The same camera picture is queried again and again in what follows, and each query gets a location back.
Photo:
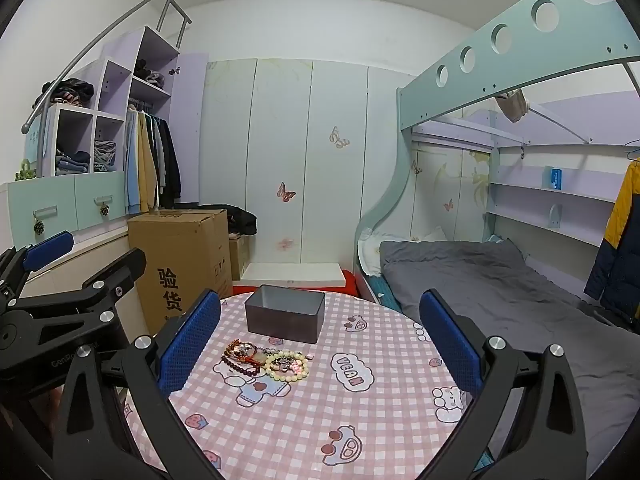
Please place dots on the small blue box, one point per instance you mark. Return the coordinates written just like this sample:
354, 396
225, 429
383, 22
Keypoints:
555, 178

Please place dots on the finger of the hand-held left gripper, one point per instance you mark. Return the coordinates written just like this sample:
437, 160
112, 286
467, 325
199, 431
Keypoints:
117, 270
47, 251

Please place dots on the folded blue jeans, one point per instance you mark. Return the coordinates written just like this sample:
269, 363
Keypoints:
72, 162

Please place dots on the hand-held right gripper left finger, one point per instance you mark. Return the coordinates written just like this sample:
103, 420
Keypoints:
190, 345

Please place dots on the purple wardrobe door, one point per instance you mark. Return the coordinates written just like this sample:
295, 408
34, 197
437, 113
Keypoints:
187, 125

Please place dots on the black bag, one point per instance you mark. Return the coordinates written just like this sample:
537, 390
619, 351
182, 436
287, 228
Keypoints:
242, 220

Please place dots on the grey hanging shirt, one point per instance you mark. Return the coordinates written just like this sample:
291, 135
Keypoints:
157, 160

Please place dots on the blue bed sheet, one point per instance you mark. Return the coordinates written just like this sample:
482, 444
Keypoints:
382, 292

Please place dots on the large cardboard box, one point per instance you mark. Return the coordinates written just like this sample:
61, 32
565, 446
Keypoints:
180, 250

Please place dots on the teal bunk bed frame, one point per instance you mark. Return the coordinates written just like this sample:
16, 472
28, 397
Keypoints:
480, 87

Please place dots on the small cardboard box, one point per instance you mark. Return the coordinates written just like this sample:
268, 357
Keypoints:
239, 260

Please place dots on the small green plant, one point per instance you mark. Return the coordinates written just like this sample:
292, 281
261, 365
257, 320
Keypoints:
25, 171

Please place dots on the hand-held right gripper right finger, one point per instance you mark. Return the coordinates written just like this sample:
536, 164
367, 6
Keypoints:
450, 345

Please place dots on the black hanging jacket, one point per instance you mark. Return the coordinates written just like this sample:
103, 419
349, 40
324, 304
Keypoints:
171, 165

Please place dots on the grey metal bed rail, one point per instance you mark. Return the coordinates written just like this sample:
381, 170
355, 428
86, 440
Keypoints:
560, 122

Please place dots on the yellow and navy jacket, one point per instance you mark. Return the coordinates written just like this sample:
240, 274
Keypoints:
620, 240

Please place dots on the white pillow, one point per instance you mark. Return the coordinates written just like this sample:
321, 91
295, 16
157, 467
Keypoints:
370, 255

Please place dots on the teal drawer cabinet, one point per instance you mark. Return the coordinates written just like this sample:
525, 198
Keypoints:
50, 210

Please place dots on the pale wardrobe with butterflies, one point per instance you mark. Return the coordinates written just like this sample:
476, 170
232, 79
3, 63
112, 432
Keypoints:
280, 135

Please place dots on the red cloth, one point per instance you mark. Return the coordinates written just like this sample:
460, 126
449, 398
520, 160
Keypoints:
352, 282

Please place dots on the grey metal handrail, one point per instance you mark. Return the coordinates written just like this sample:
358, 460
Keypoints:
70, 66

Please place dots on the grey metal box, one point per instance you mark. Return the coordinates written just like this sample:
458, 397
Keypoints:
285, 320

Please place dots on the purple wall shelf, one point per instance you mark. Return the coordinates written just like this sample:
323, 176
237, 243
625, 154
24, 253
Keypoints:
520, 200

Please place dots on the folded grey clothes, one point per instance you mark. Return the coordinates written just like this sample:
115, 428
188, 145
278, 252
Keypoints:
104, 156

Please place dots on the pink checked tablecloth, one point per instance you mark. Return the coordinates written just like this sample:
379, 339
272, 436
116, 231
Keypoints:
350, 420

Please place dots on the dark clothes pile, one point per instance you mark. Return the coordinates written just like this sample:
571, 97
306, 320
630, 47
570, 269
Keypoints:
70, 91

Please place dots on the white low platform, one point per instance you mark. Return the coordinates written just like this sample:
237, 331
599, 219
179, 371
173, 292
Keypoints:
290, 274

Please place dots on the yellow hanging shirt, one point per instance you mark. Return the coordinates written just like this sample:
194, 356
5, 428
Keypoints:
146, 170

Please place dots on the light blue hanging shirt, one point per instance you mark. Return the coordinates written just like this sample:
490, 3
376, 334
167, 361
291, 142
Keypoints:
132, 170

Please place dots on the grey hanging bag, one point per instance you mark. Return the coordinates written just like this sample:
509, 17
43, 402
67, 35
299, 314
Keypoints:
512, 105

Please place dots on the purple and white cubby shelf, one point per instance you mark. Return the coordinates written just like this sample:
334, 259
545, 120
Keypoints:
117, 47

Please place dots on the grey blanket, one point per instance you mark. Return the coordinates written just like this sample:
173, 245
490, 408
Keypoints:
500, 300

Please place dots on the pine cone drawer pendant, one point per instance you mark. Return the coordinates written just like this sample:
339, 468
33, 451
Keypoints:
37, 227
104, 209

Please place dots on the black folded clothes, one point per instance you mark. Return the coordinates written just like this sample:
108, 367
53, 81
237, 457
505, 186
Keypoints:
150, 74

